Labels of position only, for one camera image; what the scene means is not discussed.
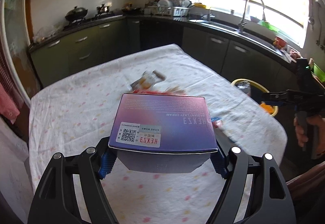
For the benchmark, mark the clear plastic bottle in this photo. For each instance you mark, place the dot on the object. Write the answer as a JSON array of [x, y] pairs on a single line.
[[244, 86]]

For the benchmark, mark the small metal pot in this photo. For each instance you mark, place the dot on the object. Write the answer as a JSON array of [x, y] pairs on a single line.
[[103, 9]]

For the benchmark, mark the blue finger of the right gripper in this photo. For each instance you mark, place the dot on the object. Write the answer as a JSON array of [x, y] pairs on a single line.
[[282, 95], [274, 103]]

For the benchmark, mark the green kitchen cabinets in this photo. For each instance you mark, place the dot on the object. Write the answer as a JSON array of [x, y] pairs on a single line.
[[219, 47]]

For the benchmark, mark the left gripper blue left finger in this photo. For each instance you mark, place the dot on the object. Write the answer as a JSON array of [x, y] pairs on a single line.
[[108, 160]]

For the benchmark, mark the silver snack wrapper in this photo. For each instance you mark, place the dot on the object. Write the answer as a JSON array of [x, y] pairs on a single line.
[[148, 80]]

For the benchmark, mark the chrome kitchen faucet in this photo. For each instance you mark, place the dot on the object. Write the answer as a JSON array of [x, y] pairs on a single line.
[[248, 11]]

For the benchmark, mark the blue bin with yellow rim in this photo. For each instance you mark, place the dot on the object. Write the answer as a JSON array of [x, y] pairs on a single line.
[[256, 92]]

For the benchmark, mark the purple HEXZA box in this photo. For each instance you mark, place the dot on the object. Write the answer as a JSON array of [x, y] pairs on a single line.
[[162, 133]]

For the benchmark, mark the red bowl on counter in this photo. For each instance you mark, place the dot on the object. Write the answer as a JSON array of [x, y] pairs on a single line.
[[279, 43]]

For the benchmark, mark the metal dish rack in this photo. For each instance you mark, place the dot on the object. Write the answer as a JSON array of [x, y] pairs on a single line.
[[166, 8]]

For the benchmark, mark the person's right hand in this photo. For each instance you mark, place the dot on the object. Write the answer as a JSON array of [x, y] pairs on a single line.
[[301, 132]]

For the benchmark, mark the red snack bag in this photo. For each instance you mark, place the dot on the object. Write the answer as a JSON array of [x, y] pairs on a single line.
[[169, 91]]

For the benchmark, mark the orange foam net sleeve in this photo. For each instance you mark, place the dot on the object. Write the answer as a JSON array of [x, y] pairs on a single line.
[[267, 108]]

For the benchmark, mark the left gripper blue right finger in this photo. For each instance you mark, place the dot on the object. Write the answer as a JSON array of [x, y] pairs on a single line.
[[219, 163]]

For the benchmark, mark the white floral tablecloth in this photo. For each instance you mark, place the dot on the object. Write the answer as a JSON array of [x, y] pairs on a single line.
[[76, 112]]

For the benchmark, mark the black wok on stove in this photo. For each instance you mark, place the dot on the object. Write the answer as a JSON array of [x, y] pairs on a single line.
[[76, 13]]

